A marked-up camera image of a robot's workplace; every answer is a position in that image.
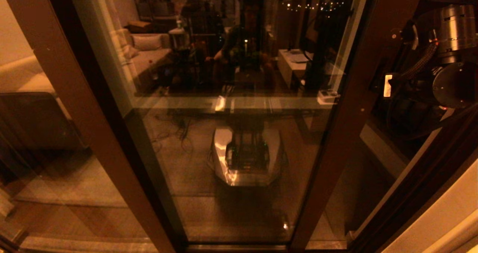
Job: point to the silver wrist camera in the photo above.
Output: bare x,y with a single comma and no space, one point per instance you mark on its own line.
412,31

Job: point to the brown framed sliding glass door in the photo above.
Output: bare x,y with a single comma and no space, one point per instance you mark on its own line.
351,133

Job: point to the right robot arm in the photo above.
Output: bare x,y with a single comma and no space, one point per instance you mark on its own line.
448,66

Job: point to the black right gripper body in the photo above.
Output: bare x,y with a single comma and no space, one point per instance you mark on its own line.
390,85

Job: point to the dark brown door jamb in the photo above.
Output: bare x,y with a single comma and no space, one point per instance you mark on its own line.
429,193

